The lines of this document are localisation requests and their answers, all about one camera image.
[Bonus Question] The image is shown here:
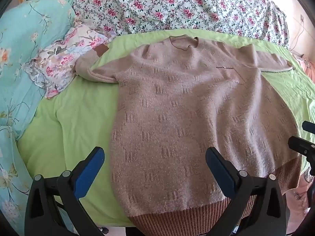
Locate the thin wall cable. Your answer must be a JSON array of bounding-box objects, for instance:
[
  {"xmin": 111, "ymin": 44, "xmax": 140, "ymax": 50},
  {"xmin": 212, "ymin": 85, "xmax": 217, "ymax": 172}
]
[{"xmin": 290, "ymin": 20, "xmax": 311, "ymax": 51}]

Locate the white pink-flowered quilt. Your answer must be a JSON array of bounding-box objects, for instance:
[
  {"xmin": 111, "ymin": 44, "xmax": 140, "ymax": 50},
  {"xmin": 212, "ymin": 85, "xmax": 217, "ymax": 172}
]
[{"xmin": 72, "ymin": 0, "xmax": 289, "ymax": 52}]

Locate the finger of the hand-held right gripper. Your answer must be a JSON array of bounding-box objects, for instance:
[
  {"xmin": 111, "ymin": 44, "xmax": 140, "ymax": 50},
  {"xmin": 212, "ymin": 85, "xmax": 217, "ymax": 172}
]
[
  {"xmin": 302, "ymin": 121, "xmax": 315, "ymax": 135},
  {"xmin": 288, "ymin": 136, "xmax": 315, "ymax": 158}
]

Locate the turquoise floral quilt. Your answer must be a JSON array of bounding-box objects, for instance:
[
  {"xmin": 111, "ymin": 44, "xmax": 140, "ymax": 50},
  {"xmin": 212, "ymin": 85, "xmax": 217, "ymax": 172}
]
[{"xmin": 0, "ymin": 0, "xmax": 85, "ymax": 231}]

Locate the light green bed sheet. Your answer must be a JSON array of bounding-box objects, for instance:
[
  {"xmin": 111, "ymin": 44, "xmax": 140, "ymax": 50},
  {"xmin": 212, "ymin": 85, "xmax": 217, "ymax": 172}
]
[{"xmin": 17, "ymin": 28, "xmax": 315, "ymax": 228}]

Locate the beige knitted sweater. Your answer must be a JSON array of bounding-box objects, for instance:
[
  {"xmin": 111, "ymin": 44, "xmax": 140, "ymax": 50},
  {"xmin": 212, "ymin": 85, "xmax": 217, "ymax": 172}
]
[{"xmin": 74, "ymin": 36, "xmax": 303, "ymax": 234}]

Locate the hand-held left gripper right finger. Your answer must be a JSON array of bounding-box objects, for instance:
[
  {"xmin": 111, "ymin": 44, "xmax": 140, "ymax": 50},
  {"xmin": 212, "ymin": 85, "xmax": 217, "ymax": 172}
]
[{"xmin": 205, "ymin": 147, "xmax": 287, "ymax": 236}]

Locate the pastel floral ruffled pillow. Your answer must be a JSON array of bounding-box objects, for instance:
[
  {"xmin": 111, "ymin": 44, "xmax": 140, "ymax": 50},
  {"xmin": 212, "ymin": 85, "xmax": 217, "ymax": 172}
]
[{"xmin": 25, "ymin": 21, "xmax": 110, "ymax": 99}]

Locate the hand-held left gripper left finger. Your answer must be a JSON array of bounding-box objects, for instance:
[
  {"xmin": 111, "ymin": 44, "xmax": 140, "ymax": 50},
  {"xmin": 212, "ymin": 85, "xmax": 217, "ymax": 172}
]
[{"xmin": 25, "ymin": 147, "xmax": 106, "ymax": 236}]

